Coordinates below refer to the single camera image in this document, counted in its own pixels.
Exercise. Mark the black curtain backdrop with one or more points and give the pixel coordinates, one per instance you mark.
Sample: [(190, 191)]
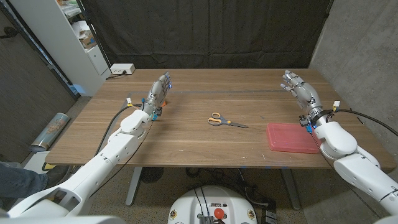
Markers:
[(205, 31)]

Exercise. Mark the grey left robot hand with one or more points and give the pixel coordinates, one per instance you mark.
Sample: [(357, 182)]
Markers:
[(157, 93)]

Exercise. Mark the pink plastic pencil case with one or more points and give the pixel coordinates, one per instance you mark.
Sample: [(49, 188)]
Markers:
[(289, 138)]

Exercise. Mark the orange and grey scissors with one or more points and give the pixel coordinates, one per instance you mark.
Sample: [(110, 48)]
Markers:
[(228, 122)]

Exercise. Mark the black power brick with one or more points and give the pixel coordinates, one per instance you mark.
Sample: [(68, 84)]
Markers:
[(270, 214)]

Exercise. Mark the small orange object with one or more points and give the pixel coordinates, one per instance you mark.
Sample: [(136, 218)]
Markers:
[(163, 103)]

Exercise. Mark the dark shoe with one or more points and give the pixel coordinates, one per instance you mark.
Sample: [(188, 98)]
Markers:
[(59, 175)]

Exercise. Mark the cardboard box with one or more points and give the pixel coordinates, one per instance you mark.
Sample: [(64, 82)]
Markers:
[(88, 41)]

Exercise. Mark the grey table leg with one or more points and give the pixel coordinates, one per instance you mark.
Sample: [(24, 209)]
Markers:
[(133, 186), (290, 189)]

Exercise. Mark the white shelf cabinet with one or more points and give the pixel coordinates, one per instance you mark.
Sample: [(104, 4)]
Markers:
[(62, 43)]

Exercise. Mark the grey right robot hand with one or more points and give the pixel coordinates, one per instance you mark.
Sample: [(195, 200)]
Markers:
[(306, 93)]

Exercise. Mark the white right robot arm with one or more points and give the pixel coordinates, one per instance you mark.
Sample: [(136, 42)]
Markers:
[(357, 171)]

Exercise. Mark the red emergency stop button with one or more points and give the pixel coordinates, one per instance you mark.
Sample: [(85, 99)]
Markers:
[(219, 213)]

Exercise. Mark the white power strip box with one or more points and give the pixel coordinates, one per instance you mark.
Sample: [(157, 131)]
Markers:
[(122, 68)]

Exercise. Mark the black round floor device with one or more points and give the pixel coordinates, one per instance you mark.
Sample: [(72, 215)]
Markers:
[(151, 174)]

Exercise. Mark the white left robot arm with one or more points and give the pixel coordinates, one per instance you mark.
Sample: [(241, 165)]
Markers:
[(96, 171)]

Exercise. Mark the person leg in jeans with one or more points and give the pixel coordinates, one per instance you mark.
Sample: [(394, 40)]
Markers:
[(18, 183)]

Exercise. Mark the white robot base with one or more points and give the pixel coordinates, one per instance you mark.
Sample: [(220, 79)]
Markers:
[(189, 205)]

